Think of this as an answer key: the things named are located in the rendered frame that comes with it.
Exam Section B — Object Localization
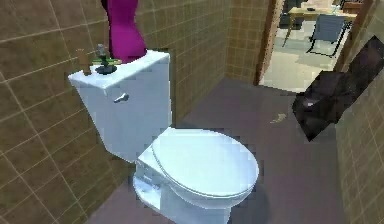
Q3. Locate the white toilet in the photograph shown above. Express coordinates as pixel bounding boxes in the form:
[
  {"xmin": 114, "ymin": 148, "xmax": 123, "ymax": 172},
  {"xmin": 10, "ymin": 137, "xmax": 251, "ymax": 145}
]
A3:
[{"xmin": 67, "ymin": 49, "xmax": 260, "ymax": 224}]

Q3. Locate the magenta vase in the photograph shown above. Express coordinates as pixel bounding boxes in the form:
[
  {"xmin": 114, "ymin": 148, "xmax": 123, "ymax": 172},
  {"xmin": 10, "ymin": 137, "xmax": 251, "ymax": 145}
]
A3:
[{"xmin": 100, "ymin": 0, "xmax": 148, "ymax": 64}]

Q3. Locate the brown small bottle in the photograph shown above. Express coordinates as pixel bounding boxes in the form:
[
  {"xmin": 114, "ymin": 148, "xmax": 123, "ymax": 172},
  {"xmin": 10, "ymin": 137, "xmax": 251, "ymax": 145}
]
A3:
[{"xmin": 76, "ymin": 48, "xmax": 93, "ymax": 76}]

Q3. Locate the grey chair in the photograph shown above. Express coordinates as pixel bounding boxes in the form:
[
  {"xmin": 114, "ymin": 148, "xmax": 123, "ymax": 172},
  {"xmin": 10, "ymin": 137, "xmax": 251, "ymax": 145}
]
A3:
[{"xmin": 306, "ymin": 13, "xmax": 351, "ymax": 59}]

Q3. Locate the wooden table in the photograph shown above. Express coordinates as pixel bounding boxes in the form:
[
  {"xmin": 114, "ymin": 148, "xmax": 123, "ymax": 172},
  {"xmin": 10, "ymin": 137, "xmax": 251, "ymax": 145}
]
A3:
[{"xmin": 281, "ymin": 5, "xmax": 358, "ymax": 48}]

